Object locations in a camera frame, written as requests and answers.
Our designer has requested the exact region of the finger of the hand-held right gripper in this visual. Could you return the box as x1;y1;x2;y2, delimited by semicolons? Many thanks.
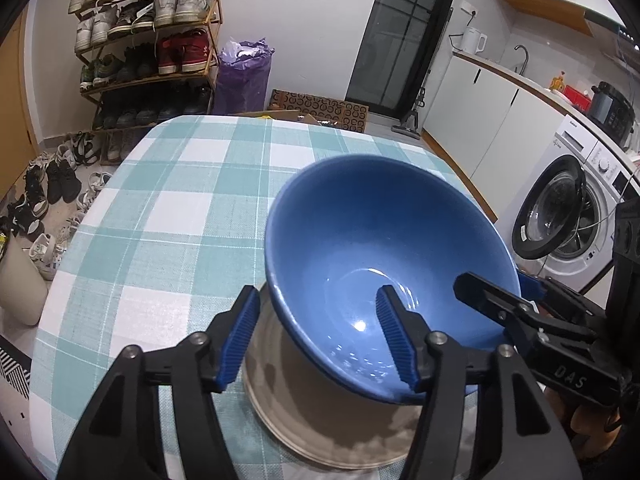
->
517;270;608;331
453;272;601;346

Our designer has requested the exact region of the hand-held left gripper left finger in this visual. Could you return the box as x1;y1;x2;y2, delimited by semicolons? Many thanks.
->
55;285;262;480

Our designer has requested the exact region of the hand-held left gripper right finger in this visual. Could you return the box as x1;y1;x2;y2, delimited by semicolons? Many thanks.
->
375;285;583;480

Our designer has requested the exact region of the large cream plate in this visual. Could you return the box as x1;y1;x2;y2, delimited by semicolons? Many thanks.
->
241;282;478;469

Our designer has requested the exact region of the large blue bowl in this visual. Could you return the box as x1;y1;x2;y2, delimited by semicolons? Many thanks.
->
264;155;524;407

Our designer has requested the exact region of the person's right hand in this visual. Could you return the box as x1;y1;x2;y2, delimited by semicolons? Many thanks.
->
545;387;628;463

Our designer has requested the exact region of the white washing machine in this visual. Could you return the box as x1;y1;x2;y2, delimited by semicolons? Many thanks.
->
511;115;640;293

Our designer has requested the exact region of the teal checked tablecloth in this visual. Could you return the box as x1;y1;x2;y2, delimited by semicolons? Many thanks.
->
30;114;501;480

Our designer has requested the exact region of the white kitchen cabinet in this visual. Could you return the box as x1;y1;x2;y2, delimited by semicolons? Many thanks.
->
422;52;571;221

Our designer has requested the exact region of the grey stick vacuum cleaner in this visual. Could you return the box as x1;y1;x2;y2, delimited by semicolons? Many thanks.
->
391;87;427;140

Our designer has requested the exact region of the black pressure cooker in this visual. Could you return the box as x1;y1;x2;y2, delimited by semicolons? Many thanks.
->
589;81;636;148

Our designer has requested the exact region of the red box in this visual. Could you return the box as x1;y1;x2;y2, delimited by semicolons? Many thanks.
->
562;85;593;111

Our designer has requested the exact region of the plain brown cardboard box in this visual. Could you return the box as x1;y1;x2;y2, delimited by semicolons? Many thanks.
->
245;109;326;126

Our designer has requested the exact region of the beige trash bin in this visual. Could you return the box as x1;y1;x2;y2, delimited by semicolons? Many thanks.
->
0;232;49;327

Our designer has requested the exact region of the black and white patterned mat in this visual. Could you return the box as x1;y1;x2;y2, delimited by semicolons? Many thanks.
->
0;335;33;396

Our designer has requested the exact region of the scattered pile of shoes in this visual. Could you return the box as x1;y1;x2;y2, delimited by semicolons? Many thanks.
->
0;132;113;281

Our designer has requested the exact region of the brown patterned doormat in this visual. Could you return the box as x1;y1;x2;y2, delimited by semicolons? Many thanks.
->
268;89;371;133

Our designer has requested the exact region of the white electric kettle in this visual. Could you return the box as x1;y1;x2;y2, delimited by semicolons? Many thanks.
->
461;26;487;55

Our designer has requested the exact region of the purple plastic bag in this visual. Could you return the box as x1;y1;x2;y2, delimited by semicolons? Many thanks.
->
215;37;275;116

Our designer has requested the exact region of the wooden shoe rack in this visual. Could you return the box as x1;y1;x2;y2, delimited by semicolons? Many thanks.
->
77;0;226;161

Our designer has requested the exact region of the black framed glass door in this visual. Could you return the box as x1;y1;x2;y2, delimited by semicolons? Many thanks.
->
345;0;466;118

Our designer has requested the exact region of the shoe rack with shoes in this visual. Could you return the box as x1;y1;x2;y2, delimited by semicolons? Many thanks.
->
67;0;223;161

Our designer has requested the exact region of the orange wooden door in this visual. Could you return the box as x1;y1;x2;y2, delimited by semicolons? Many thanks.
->
0;10;38;201

